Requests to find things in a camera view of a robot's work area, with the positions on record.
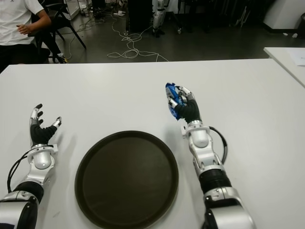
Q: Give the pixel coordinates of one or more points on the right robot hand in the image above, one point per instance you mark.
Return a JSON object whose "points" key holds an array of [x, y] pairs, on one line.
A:
{"points": [[190, 111]]}

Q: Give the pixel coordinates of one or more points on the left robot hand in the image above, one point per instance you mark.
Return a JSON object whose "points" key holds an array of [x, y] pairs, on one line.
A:
{"points": [[39, 134]]}

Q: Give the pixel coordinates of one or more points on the blue Oreo cookie pack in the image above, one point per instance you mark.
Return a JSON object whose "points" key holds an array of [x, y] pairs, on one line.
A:
{"points": [[171, 91]]}

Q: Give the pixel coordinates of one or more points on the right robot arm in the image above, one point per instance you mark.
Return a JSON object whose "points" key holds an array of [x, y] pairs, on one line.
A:
{"points": [[202, 148]]}

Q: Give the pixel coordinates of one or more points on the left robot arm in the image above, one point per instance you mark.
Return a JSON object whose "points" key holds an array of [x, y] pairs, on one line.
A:
{"points": [[41, 162]]}

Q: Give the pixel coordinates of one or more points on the yellow black sneaker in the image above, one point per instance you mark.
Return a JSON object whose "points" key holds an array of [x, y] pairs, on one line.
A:
{"points": [[62, 59]]}

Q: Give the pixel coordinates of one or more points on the round dark brown tray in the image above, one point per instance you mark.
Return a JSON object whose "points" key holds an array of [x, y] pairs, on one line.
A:
{"points": [[126, 179]]}

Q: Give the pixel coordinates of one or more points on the silver humanoid robot legs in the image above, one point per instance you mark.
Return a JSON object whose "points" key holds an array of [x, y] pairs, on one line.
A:
{"points": [[158, 19]]}

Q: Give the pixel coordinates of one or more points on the white side table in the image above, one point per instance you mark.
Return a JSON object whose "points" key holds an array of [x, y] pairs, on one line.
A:
{"points": [[281, 57]]}

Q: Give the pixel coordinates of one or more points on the black cabinet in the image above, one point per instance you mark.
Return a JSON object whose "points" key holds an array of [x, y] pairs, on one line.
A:
{"points": [[140, 16]]}

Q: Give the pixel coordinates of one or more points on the black chair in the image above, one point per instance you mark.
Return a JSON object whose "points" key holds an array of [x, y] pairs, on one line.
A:
{"points": [[60, 21]]}

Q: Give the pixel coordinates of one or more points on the seated person white shirt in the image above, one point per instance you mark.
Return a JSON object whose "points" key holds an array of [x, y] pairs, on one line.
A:
{"points": [[14, 21]]}

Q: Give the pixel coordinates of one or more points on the white paper sheet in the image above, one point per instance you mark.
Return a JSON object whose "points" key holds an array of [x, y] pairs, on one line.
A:
{"points": [[297, 57]]}

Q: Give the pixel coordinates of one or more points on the white power strip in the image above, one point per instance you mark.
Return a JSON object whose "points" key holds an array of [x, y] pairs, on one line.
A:
{"points": [[119, 13]]}

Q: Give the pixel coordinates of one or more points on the crumpled white paper scrap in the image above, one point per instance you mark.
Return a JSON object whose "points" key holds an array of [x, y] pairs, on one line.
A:
{"points": [[294, 35]]}

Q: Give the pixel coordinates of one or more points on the white counter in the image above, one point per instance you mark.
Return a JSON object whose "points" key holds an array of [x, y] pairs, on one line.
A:
{"points": [[283, 14]]}

